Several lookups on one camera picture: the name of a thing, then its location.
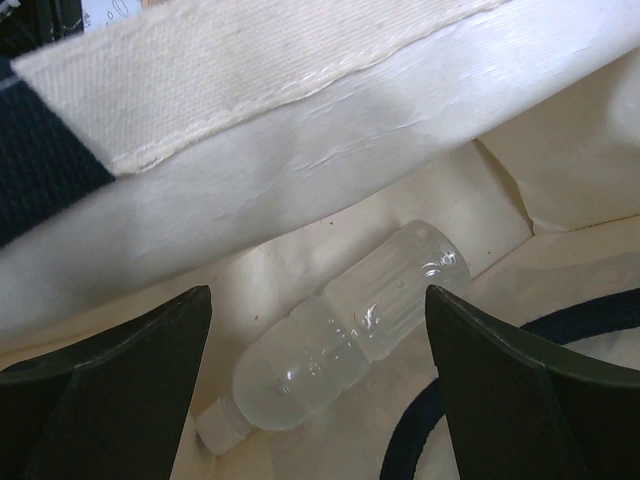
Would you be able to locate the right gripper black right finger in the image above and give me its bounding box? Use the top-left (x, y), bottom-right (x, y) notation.
top-left (426, 286), bottom-right (639, 479)

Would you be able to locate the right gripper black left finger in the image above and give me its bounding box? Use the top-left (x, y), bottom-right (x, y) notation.
top-left (1, 286), bottom-right (212, 479)

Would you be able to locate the beige canvas tote bag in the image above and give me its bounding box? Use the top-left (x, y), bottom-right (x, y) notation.
top-left (0, 0), bottom-right (640, 480)

